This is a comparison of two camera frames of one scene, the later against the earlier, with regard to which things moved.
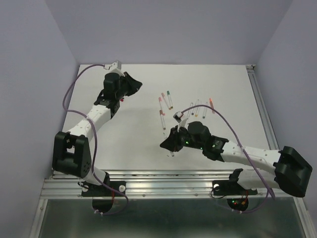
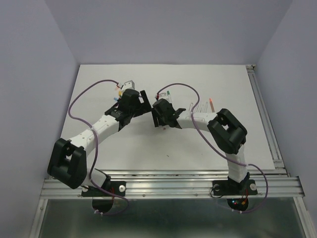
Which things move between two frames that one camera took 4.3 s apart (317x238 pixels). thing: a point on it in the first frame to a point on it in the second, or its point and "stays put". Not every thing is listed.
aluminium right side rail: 262,107 stays put
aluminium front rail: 188,184 stays put
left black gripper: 134,85 to 147,105
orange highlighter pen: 212,105 stays put
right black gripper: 172,141 to 157,121
